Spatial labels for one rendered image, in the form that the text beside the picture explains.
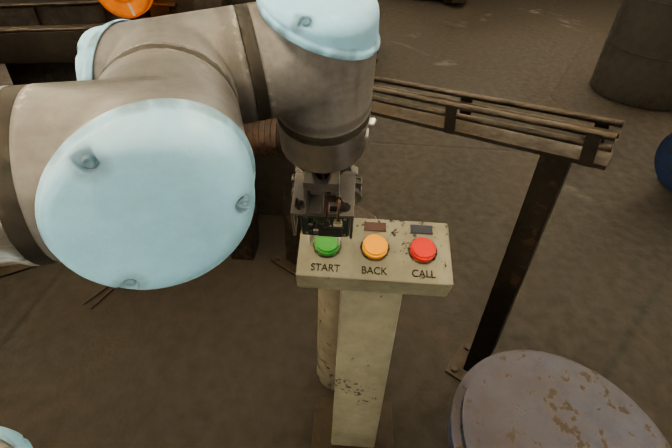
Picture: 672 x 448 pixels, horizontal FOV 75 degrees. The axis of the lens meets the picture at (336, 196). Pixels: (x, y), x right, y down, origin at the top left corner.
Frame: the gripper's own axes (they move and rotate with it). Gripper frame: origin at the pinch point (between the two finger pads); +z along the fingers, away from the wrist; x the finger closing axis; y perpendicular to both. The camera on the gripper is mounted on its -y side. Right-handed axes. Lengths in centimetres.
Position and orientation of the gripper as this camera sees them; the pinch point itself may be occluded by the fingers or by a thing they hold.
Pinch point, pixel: (327, 222)
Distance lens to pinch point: 63.4
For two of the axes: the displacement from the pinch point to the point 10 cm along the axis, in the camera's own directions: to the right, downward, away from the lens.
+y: -0.6, 8.3, -5.6
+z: -0.1, 5.6, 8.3
